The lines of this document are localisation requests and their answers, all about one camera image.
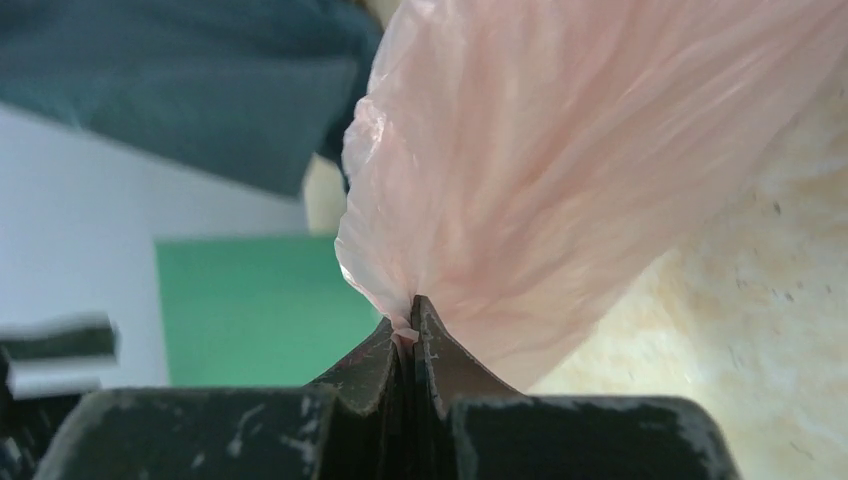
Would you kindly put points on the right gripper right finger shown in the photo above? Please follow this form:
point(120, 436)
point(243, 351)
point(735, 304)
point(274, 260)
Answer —
point(471, 425)

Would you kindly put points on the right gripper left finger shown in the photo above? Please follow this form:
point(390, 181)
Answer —
point(330, 428)

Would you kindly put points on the pink plastic trash bag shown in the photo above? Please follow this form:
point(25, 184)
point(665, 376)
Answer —
point(520, 163)

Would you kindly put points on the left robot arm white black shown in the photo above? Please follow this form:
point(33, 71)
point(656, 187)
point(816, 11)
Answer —
point(41, 382)

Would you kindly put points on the dark teal hanging cloth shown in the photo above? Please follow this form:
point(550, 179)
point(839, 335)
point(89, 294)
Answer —
point(245, 90)

